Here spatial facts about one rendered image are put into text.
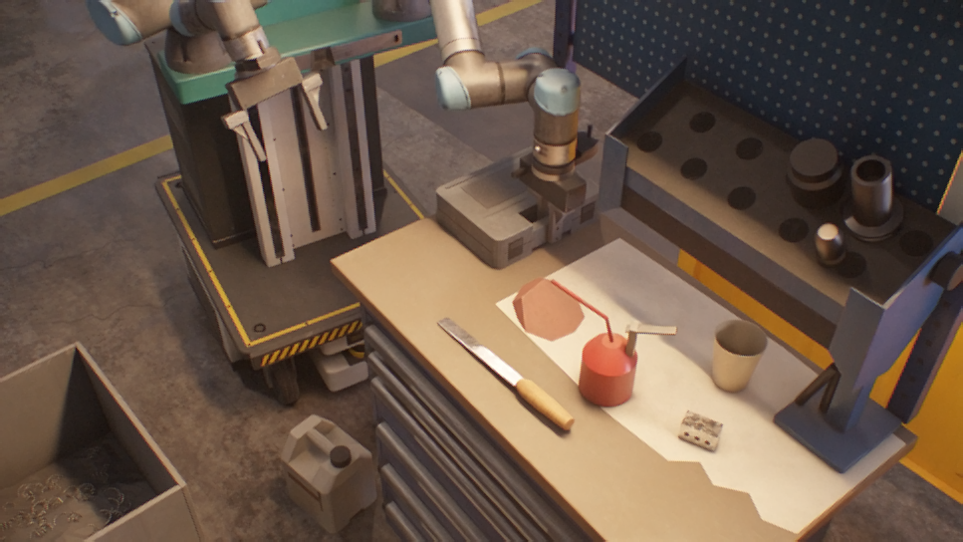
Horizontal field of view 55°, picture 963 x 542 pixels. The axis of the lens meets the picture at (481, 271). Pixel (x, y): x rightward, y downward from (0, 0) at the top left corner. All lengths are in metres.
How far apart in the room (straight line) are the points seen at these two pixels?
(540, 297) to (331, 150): 1.18
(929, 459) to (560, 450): 1.36
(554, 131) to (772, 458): 0.62
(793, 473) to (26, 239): 2.84
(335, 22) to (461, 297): 0.89
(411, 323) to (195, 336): 1.53
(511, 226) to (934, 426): 1.27
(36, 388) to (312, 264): 0.83
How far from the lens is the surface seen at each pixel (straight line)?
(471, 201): 1.72
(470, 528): 1.76
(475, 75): 1.59
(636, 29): 1.61
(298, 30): 2.25
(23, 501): 2.40
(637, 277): 1.68
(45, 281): 3.40
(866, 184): 1.23
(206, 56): 2.11
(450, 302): 1.61
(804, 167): 1.30
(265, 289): 2.64
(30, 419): 2.36
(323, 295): 2.59
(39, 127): 4.25
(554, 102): 1.52
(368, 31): 2.22
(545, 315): 1.56
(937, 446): 2.53
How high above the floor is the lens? 2.05
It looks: 41 degrees down
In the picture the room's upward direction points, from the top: straight up
